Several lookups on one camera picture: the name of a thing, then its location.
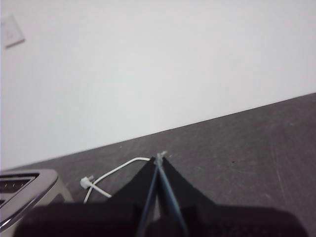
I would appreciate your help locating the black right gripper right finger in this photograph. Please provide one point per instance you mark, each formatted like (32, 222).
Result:
(234, 222)

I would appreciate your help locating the cream chrome two-slot toaster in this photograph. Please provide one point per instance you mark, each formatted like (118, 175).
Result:
(49, 182)

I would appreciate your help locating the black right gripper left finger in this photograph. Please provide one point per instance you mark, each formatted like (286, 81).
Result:
(98, 219)

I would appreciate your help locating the white wall socket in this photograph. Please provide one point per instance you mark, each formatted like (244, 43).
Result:
(11, 32)

